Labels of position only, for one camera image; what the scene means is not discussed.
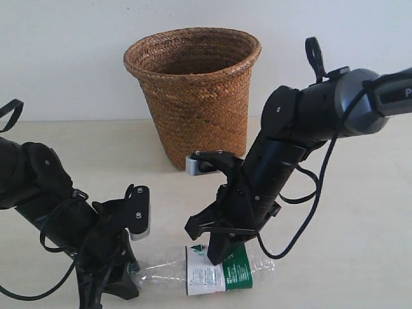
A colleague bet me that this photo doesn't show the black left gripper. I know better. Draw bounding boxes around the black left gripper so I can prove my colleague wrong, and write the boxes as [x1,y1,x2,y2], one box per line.
[69,201,140,309]

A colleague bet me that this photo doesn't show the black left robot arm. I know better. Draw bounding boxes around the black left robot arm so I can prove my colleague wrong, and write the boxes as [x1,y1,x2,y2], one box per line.
[1,138,139,308]

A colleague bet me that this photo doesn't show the brown woven wicker basket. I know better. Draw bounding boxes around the brown woven wicker basket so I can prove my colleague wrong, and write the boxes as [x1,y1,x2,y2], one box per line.
[123,27,262,170]

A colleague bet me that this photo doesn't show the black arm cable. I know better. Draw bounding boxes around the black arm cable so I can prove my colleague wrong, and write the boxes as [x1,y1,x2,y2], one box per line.
[0,99,129,309]
[257,37,384,259]

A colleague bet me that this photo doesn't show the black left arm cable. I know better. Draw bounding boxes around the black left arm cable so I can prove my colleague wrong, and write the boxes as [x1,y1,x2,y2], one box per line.
[0,99,129,309]

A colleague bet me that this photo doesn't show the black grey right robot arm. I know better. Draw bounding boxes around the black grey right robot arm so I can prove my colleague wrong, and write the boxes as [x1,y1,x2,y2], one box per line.
[185,68,411,265]

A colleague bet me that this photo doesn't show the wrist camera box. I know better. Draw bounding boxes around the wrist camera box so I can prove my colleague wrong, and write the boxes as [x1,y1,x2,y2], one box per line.
[185,153,223,176]
[125,184,151,241]

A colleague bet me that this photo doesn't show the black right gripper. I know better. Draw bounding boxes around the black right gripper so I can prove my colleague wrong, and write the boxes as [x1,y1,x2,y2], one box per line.
[185,151,280,265]

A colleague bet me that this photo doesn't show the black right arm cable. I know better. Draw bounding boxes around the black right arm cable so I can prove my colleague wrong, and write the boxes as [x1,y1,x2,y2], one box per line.
[257,37,384,259]

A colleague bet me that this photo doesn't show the clear plastic bottle green label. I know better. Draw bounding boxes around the clear plastic bottle green label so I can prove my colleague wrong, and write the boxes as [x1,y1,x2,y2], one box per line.
[128,243,278,296]

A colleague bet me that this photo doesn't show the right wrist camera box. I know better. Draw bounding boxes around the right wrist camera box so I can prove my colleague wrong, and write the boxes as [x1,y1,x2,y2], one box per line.
[185,153,223,176]

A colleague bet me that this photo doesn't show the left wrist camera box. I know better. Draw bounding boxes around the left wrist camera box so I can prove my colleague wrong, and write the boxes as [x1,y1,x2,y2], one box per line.
[125,184,151,241]

